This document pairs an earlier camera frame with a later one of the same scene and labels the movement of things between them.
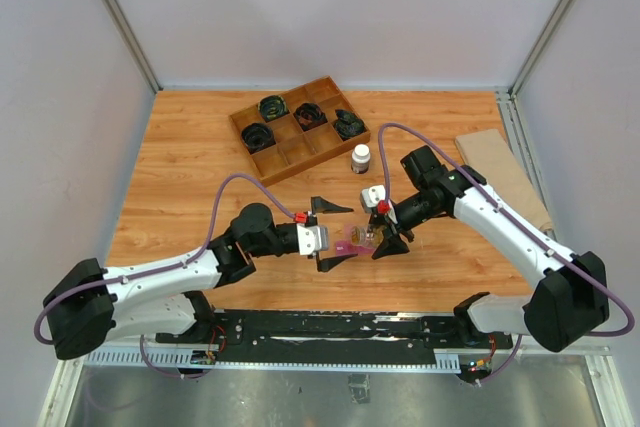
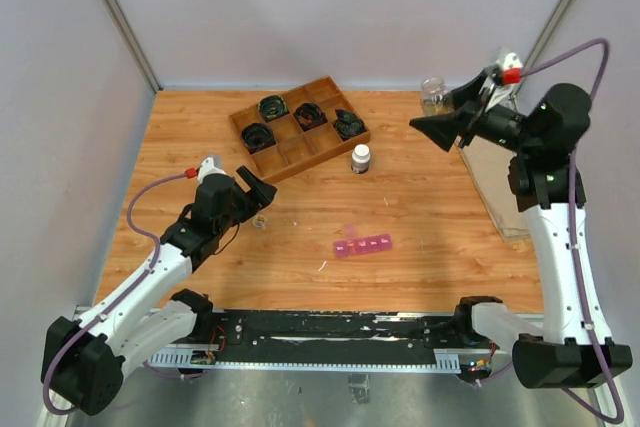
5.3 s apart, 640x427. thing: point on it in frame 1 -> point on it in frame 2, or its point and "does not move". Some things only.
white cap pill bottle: [360, 158] does not move
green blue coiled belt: [348, 124] does not move
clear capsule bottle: [363, 237] -> [434, 99]
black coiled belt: [257, 136] does not move
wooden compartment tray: [288, 130] does not move
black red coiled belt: [309, 116] does not move
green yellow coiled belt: [272, 107] does not move
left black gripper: [321, 206] -> [261, 192]
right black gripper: [392, 242] -> [443, 129]
